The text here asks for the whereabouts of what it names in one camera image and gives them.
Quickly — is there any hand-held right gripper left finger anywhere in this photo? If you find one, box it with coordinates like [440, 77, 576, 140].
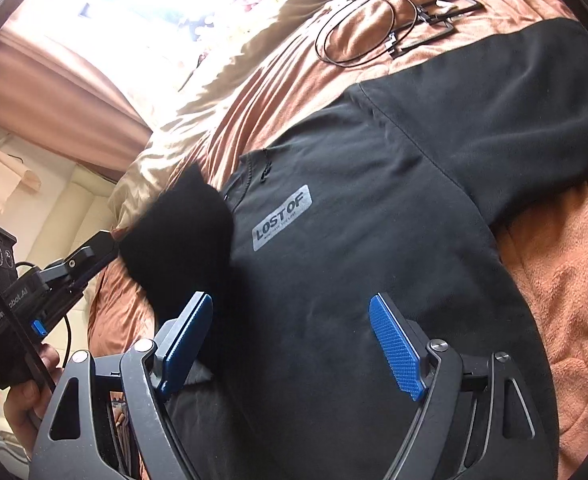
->
[28, 290, 215, 480]

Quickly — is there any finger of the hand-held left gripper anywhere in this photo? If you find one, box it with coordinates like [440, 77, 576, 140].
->
[38, 230, 122, 293]

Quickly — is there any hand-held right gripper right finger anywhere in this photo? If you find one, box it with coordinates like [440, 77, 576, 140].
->
[369, 292, 542, 480]

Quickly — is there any black sweatshirt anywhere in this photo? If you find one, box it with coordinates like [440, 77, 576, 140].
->
[118, 17, 588, 480]

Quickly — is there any person's left hand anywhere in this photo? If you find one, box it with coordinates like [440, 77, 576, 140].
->
[4, 344, 67, 442]

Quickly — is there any cream padded headboard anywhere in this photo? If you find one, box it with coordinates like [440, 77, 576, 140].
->
[24, 160, 129, 361]

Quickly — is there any brown pink curtain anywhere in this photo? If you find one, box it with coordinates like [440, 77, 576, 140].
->
[0, 25, 155, 136]

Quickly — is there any orange blanket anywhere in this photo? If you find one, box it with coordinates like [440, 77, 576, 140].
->
[86, 0, 588, 480]

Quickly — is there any beige duvet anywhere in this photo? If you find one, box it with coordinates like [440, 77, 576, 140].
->
[106, 0, 345, 226]

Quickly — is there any black metal frame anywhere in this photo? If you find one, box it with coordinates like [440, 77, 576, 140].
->
[389, 0, 485, 58]

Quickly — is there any thin black cable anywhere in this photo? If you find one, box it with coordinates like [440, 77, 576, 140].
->
[315, 0, 425, 66]

